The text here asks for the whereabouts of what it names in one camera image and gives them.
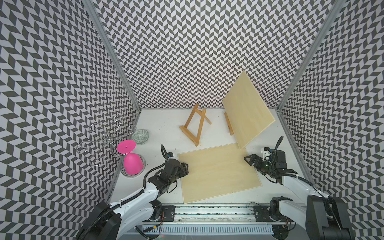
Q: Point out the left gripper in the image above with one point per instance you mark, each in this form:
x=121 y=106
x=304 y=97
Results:
x=183 y=169

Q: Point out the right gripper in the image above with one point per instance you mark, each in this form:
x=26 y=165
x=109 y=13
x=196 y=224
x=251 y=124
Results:
x=257 y=165

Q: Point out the plywood board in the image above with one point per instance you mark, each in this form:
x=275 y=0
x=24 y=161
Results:
x=215 y=172
x=247 y=112

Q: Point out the wooden easel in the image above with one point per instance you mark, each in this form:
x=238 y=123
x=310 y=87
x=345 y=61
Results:
x=193 y=127
x=229 y=124

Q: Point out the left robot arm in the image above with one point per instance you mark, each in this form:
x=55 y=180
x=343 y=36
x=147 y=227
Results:
x=112 y=221

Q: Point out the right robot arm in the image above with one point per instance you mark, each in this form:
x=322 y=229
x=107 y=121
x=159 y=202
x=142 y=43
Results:
x=322 y=216

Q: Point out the pink plastic goblet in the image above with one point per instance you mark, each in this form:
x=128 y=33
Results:
x=132 y=162

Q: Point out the green patterned plate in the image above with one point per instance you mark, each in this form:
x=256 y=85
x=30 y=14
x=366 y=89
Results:
x=140 y=136

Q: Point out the glass plate under goblet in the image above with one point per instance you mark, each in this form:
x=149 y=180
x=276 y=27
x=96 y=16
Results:
x=124 y=173

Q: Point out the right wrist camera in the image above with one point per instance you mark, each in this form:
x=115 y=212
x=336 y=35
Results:
x=266 y=153

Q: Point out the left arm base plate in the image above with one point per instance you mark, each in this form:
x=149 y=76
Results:
x=166 y=213

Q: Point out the aluminium front rail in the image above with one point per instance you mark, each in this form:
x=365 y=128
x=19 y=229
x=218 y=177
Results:
x=215 y=214

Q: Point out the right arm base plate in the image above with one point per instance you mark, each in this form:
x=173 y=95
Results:
x=261 y=214

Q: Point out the metal wire rack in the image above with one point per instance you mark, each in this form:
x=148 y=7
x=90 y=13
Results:
x=103 y=142

